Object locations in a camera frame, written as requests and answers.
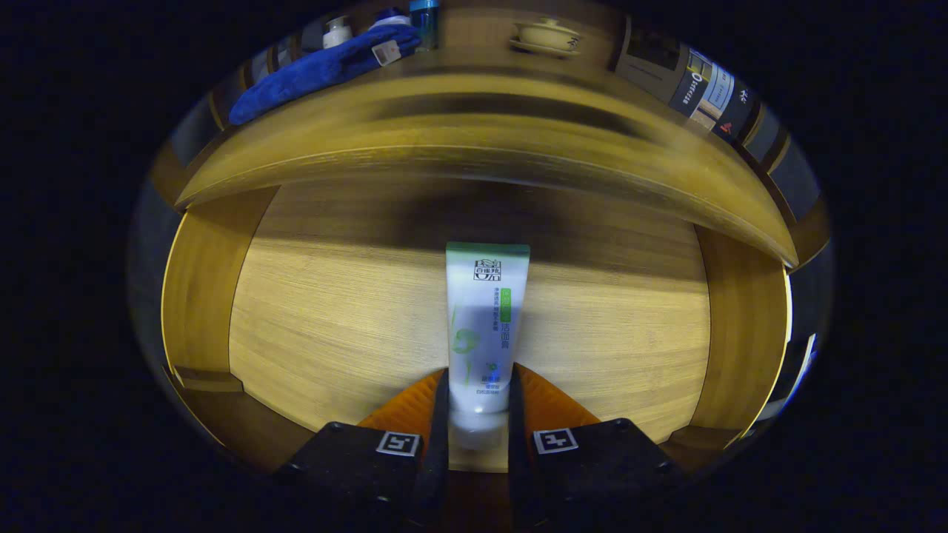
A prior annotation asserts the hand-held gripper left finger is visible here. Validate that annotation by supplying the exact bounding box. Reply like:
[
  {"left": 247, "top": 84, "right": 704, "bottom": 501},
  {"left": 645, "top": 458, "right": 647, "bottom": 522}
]
[{"left": 278, "top": 368, "right": 451, "bottom": 530}]

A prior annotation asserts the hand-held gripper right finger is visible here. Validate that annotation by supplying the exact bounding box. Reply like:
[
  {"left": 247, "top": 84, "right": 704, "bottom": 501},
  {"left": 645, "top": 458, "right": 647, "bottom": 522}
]
[{"left": 507, "top": 363, "right": 675, "bottom": 530}]

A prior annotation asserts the wooden drawer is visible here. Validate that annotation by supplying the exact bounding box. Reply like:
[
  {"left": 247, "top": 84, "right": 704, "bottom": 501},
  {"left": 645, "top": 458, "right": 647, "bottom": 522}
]
[{"left": 159, "top": 174, "right": 792, "bottom": 475}]

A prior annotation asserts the white green tube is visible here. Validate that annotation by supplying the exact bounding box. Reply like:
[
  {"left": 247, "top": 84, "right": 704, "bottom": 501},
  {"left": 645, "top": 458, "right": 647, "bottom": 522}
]
[{"left": 444, "top": 241, "right": 531, "bottom": 451}]

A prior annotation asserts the wooden countertop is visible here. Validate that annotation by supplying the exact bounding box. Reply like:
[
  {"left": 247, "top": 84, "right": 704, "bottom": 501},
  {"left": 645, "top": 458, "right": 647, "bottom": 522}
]
[{"left": 174, "top": 30, "right": 801, "bottom": 269}]

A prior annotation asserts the blue towel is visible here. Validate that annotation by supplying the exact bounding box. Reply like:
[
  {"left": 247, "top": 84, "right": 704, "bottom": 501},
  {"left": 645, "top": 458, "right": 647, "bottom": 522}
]
[{"left": 228, "top": 24, "right": 423, "bottom": 127}]

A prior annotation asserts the pale grey book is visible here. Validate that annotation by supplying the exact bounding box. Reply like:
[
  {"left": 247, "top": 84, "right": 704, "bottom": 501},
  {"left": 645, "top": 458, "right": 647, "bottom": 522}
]
[{"left": 695, "top": 63, "right": 738, "bottom": 133}]

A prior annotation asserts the white pump bottle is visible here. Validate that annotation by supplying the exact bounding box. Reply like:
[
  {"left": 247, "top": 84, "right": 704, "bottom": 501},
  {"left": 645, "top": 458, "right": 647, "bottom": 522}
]
[{"left": 323, "top": 15, "right": 353, "bottom": 50}]

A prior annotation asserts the beige lidded teacup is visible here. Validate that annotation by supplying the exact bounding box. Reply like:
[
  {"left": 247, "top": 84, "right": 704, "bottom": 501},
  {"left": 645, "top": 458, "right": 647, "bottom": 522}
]
[{"left": 510, "top": 18, "right": 582, "bottom": 58}]

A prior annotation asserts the teal can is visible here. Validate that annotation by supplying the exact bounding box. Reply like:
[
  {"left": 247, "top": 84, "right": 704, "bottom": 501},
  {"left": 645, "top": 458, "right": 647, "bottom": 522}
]
[{"left": 409, "top": 0, "right": 441, "bottom": 53}]

